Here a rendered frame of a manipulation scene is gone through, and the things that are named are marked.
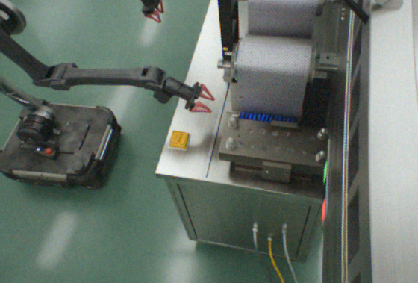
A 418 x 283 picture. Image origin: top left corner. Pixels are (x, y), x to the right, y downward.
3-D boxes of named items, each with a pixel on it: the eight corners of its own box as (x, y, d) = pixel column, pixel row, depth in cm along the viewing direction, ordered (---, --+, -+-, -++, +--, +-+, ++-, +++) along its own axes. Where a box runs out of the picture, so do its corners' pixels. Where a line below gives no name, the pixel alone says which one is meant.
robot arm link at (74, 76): (45, 82, 150) (57, 60, 155) (54, 92, 155) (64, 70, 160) (154, 84, 139) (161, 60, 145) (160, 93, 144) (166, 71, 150)
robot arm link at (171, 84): (164, 84, 143) (168, 72, 146) (157, 92, 148) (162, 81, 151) (181, 92, 145) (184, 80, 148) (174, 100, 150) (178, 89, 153)
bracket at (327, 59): (320, 55, 131) (321, 51, 130) (338, 56, 130) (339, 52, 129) (319, 66, 129) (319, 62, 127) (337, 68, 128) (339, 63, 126)
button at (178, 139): (173, 133, 164) (172, 129, 162) (189, 134, 163) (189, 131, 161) (169, 146, 160) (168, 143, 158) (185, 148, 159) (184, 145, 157)
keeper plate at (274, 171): (263, 174, 149) (263, 160, 140) (289, 178, 147) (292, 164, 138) (262, 180, 147) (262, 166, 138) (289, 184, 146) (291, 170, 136)
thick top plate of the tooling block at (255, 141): (227, 125, 155) (226, 116, 150) (331, 139, 148) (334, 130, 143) (219, 160, 147) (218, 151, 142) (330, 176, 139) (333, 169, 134)
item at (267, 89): (238, 101, 148) (236, 68, 133) (301, 108, 144) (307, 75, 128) (238, 102, 148) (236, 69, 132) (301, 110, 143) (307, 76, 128)
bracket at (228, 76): (227, 104, 170) (222, 54, 145) (242, 105, 169) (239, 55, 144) (225, 113, 168) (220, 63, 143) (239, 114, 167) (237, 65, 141)
